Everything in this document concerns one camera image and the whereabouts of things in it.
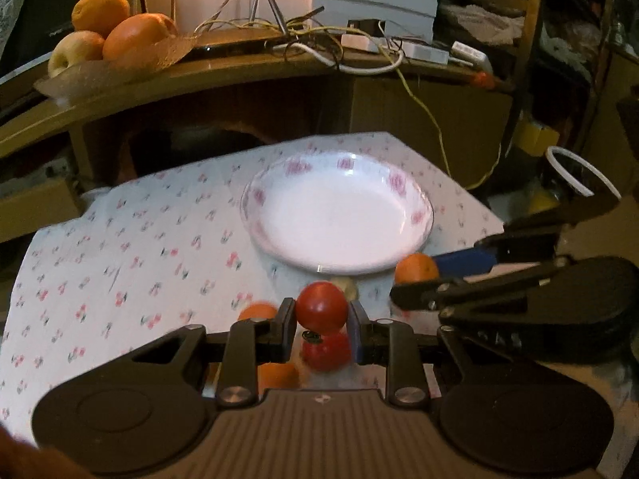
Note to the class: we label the white floral ceramic plate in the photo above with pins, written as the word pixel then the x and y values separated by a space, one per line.
pixel 336 213

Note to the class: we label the cherry print white tablecloth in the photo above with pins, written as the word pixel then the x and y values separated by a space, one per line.
pixel 118 323

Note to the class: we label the small orange tangerine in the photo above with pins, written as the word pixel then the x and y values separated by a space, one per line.
pixel 416 267
pixel 258 310
pixel 278 376

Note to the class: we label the white round bucket rim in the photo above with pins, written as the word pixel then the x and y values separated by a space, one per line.
pixel 568 175

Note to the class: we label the yellow apple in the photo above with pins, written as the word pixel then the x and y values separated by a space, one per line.
pixel 75 48

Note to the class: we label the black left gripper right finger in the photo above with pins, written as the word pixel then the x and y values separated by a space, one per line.
pixel 393 345

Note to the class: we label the glass fruit dish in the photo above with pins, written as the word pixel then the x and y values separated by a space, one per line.
pixel 93 78

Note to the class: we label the curved wooden desk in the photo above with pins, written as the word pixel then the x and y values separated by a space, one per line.
pixel 203 106

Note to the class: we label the large orange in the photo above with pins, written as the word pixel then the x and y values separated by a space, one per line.
pixel 140 31
pixel 100 16

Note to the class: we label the large orange top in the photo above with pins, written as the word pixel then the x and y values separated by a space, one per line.
pixel 100 16

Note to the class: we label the red tomato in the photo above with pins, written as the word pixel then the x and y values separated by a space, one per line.
pixel 325 353
pixel 322 308

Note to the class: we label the white power strip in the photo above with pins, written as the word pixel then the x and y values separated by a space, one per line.
pixel 411 50

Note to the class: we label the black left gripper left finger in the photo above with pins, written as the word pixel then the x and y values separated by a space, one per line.
pixel 249 344

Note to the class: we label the large orange front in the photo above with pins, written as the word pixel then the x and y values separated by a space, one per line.
pixel 140 31

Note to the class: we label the small red object on desk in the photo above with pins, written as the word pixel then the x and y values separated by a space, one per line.
pixel 483 80

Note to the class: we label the brown kiwi fruit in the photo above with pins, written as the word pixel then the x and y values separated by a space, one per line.
pixel 347 286

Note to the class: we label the black wifi router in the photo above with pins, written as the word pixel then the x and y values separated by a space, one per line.
pixel 215 34

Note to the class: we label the black power adapter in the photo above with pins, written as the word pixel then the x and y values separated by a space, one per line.
pixel 371 26

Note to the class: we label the white remote control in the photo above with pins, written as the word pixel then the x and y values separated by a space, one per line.
pixel 471 55

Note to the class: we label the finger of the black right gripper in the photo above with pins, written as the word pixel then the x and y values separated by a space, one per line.
pixel 503 294
pixel 526 246

